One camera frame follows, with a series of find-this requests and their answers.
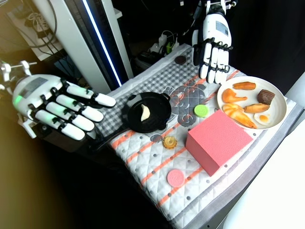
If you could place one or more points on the black power adapter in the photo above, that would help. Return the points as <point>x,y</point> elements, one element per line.
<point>146,56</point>

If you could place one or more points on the dark chocolate sandwich cookie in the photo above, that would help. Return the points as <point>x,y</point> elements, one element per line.
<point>180,59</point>

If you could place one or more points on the white column with blue light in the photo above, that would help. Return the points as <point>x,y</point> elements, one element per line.
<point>71,47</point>

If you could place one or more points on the orange-brown toy sausage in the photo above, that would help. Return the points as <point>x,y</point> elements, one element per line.
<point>244,85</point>

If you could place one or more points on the yellow toy butter cookie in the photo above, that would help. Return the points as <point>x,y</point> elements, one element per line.
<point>169,142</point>

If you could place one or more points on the toy fried egg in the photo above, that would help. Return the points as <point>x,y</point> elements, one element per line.
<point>262,118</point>

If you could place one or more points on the pink round toy cookie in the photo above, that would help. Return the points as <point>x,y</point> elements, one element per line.
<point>175,177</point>

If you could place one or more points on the white toy dumpling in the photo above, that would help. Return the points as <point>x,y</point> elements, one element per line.
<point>145,112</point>

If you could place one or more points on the red cube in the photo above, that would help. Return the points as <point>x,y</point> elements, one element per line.
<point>214,140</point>

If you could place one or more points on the cream round plate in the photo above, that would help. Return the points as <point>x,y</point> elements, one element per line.
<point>277,95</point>

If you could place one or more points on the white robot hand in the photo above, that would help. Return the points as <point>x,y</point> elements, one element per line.
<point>35,95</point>
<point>214,28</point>

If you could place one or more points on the black frying pan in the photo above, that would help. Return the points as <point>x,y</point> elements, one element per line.
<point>156,112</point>

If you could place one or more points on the white power adapter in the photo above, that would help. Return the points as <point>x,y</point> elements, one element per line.
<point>163,39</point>

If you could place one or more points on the white power strip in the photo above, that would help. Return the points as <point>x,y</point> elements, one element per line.
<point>156,47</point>

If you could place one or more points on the brown toy bread piece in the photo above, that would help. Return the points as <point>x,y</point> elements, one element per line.
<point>256,108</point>

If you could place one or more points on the large orange toy shrimp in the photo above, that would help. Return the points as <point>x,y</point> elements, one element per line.
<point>238,114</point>

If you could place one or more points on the green round toy cookie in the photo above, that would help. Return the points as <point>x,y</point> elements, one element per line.
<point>201,111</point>

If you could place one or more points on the green charger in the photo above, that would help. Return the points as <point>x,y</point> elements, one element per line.
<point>169,47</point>

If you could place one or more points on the brown toy chocolate piece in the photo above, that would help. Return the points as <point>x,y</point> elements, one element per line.
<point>265,96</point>

